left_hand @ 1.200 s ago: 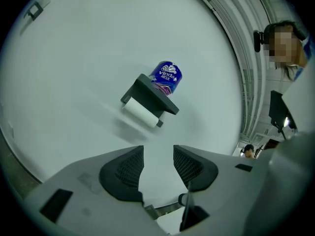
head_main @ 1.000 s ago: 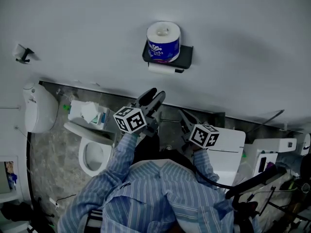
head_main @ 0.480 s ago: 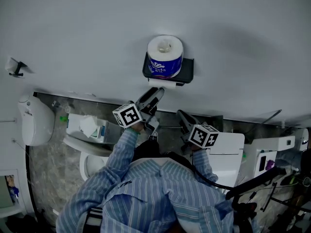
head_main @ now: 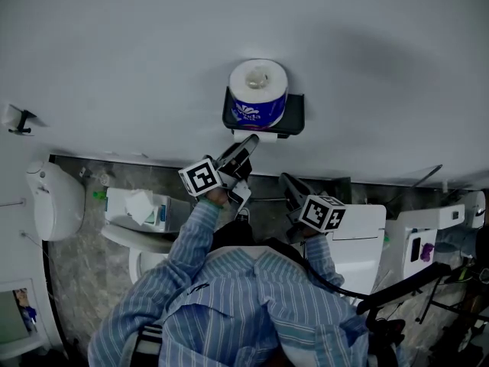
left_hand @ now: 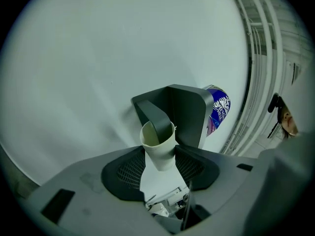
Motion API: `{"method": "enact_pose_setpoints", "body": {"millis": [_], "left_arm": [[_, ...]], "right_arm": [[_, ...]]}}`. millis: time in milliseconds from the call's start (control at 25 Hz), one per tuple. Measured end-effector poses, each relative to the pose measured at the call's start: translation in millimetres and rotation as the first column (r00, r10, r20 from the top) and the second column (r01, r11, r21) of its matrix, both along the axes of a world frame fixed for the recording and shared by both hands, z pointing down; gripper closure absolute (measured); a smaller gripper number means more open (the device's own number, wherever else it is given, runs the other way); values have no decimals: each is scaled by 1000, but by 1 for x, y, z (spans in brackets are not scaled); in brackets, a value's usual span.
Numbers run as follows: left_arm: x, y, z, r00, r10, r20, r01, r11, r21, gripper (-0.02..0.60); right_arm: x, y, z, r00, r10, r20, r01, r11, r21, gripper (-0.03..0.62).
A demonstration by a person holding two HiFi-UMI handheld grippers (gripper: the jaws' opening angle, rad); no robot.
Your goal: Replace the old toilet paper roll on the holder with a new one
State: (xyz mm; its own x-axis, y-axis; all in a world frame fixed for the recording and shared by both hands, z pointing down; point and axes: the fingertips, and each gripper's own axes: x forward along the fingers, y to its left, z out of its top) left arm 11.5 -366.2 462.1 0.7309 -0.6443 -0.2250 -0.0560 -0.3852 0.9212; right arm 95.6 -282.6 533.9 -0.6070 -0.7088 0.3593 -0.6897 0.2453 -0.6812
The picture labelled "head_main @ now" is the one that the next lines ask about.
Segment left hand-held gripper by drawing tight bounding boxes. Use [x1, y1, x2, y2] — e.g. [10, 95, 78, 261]
[178, 133, 261, 214]

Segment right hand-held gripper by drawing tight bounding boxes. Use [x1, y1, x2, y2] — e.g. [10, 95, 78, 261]
[279, 173, 347, 240]

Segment used-up white toilet paper roll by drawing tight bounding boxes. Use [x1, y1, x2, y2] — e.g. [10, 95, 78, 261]
[232, 130, 278, 144]

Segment blue toilet paper roll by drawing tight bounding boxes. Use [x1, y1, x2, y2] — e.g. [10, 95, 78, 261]
[228, 58, 289, 129]

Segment person's left forearm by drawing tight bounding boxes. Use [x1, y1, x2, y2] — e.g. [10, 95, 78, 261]
[167, 187, 231, 278]

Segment person's right forearm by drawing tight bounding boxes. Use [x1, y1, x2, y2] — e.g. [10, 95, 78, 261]
[303, 230, 345, 287]

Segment person's black trousers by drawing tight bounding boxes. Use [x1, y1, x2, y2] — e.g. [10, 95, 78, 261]
[211, 219, 306, 252]

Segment white tissue pack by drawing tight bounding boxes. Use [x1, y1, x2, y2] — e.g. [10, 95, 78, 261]
[105, 187, 172, 231]

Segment person's striped blue shirt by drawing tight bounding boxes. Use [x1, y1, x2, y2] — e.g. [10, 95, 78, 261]
[87, 242, 383, 367]

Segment black tripod stand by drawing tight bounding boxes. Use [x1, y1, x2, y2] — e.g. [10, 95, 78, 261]
[418, 271, 489, 325]

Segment white paper sheet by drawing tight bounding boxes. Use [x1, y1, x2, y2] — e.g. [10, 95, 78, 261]
[0, 104, 20, 128]

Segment blue bottle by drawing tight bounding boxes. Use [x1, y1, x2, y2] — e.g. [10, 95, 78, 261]
[14, 287, 39, 334]

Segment white shelf unit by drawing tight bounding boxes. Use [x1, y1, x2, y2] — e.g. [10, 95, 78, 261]
[0, 277, 63, 359]

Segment black wall paper holder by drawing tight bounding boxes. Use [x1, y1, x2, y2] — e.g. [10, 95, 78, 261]
[222, 85, 306, 139]

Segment black cable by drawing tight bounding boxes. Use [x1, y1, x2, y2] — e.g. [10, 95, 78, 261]
[300, 242, 368, 298]

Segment black tablet mount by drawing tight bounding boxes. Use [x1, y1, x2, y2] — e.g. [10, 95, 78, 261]
[365, 307, 406, 359]

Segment white wall dispenser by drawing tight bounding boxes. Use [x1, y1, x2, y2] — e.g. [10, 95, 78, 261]
[25, 161, 86, 242]

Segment black white striped strap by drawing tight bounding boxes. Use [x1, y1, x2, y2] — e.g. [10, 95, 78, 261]
[131, 323, 165, 367]

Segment small black wall holder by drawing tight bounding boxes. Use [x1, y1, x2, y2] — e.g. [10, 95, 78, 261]
[8, 109, 38, 135]

